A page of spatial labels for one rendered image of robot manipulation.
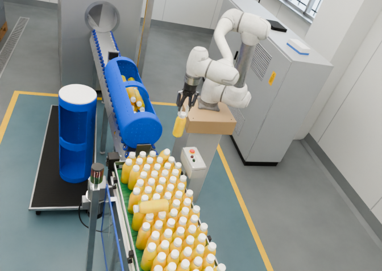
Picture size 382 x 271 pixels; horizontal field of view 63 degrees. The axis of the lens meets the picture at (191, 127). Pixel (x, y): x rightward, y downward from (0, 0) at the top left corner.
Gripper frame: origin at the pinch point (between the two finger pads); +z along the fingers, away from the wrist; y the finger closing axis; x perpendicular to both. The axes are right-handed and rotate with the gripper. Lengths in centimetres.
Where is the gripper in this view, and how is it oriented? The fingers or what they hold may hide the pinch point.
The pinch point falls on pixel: (183, 111)
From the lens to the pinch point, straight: 188.4
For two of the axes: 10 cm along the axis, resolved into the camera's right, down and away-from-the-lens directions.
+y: -9.1, 0.2, -4.0
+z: -2.4, 7.8, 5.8
